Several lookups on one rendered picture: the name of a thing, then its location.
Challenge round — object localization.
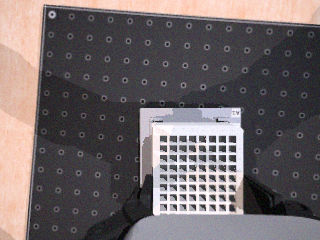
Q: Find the black perforated breadboard plate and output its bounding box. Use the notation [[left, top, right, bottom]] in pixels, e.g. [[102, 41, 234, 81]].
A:
[[26, 4, 320, 240]]

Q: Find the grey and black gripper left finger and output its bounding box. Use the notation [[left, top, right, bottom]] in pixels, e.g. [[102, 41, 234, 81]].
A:
[[82, 174, 154, 240]]

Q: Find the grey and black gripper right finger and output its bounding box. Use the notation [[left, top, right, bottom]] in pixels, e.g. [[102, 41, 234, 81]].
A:
[[243, 175, 320, 221]]

